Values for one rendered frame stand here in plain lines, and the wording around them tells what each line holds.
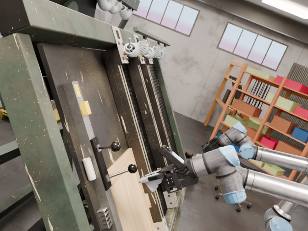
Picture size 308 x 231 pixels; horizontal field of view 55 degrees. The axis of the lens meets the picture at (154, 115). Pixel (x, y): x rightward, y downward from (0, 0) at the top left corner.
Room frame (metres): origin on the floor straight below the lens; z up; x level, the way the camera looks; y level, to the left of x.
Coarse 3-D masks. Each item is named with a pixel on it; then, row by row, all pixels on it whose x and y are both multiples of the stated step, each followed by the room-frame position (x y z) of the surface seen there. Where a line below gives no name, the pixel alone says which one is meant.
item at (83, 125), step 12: (72, 84) 1.04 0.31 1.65; (72, 96) 1.04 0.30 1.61; (72, 108) 1.03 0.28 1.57; (84, 120) 1.04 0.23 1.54; (84, 132) 1.03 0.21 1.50; (84, 144) 1.02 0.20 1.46; (84, 156) 1.02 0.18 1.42; (96, 168) 1.02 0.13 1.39; (96, 180) 1.01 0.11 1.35; (96, 192) 1.01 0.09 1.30; (108, 192) 1.03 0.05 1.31; (108, 204) 1.01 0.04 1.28; (120, 228) 1.03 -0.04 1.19
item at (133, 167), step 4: (132, 164) 1.08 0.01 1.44; (128, 168) 1.07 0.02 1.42; (132, 168) 1.06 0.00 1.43; (136, 168) 1.07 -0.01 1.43; (120, 172) 1.06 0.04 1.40; (124, 172) 1.06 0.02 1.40; (132, 172) 1.06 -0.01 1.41; (108, 176) 1.03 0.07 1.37; (112, 176) 1.04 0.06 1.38; (108, 180) 1.03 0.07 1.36
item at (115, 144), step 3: (114, 141) 0.99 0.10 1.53; (99, 144) 1.04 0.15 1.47; (111, 144) 0.97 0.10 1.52; (114, 144) 0.97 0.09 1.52; (117, 144) 0.97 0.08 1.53; (120, 144) 0.98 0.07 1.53; (96, 147) 1.03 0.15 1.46; (99, 147) 1.03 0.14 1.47; (102, 147) 1.02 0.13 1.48; (105, 147) 1.01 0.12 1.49; (108, 147) 1.00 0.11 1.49; (111, 147) 0.97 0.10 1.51; (114, 147) 0.97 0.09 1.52; (117, 147) 0.97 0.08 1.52; (120, 147) 0.98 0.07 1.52; (99, 150) 1.04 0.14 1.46; (114, 150) 0.97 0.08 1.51; (117, 150) 0.97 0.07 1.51
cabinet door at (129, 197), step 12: (132, 156) 1.47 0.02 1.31; (120, 168) 1.27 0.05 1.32; (120, 180) 1.23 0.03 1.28; (132, 180) 1.38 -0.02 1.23; (120, 192) 1.19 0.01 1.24; (132, 192) 1.33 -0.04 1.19; (120, 204) 1.15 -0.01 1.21; (132, 204) 1.28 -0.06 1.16; (144, 204) 1.42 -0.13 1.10; (120, 216) 1.11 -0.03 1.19; (132, 216) 1.23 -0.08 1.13; (144, 216) 1.38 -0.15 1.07; (132, 228) 1.19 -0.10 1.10; (144, 228) 1.33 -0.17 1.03
